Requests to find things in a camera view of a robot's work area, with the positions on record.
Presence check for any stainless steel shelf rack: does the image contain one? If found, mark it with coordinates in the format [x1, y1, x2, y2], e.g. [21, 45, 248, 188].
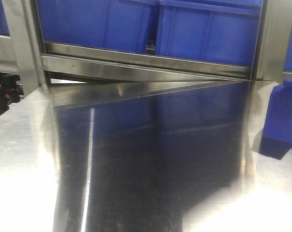
[0, 0, 292, 95]

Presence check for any black equipment with red button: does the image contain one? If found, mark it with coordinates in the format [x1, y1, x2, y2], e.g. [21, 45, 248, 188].
[0, 72, 24, 115]

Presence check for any blue plastic bin left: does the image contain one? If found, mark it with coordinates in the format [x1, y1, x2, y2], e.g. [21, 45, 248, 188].
[37, 0, 158, 53]

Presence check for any blue bottle-shaped part right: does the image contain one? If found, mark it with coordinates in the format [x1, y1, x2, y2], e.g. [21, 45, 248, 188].
[263, 77, 292, 146]

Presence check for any blue plastic bin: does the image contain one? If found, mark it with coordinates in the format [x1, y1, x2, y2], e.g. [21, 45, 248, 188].
[37, 0, 158, 53]
[155, 0, 262, 66]

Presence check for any blue plastic bin right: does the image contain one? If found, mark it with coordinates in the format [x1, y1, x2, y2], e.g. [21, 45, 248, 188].
[155, 0, 262, 66]

